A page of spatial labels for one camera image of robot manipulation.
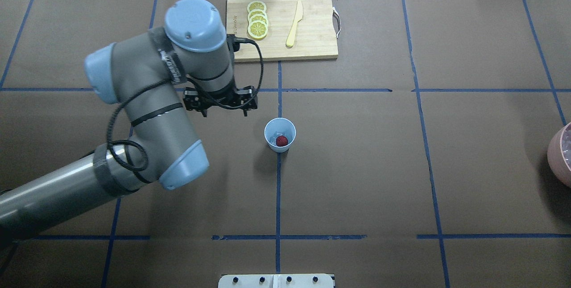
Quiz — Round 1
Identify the clear ice cubes pile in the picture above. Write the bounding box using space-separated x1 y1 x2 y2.
265 133 280 146

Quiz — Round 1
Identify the red strawberry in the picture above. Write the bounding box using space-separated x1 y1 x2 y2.
275 135 289 147

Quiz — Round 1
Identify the light blue paper cup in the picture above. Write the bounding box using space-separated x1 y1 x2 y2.
264 118 297 152

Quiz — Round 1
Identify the yellow plastic knife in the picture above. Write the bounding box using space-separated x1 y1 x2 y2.
285 0 303 48

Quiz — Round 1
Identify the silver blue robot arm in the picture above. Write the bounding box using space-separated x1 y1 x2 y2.
0 0 252 248

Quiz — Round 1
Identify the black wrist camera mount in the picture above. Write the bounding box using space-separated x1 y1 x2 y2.
183 86 259 117

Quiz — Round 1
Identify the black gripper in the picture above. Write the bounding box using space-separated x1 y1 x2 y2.
196 81 242 108

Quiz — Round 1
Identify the wooden cutting board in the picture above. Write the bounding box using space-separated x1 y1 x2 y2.
226 0 339 61

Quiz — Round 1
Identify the pink bowl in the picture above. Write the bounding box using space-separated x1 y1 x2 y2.
547 123 571 188

